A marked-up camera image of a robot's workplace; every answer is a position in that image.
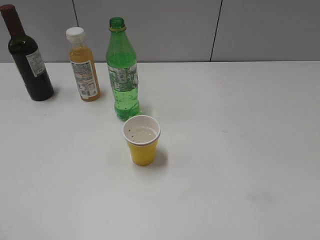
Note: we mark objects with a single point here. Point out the green sprite plastic bottle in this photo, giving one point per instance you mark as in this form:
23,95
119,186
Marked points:
121,59

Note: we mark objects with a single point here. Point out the orange juice bottle white cap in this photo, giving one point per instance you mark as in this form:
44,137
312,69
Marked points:
83,65

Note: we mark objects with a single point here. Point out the dark red wine bottle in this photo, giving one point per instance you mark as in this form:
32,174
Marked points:
26,56

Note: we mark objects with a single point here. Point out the yellow paper cup white inside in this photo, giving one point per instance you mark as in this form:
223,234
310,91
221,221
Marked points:
142,133

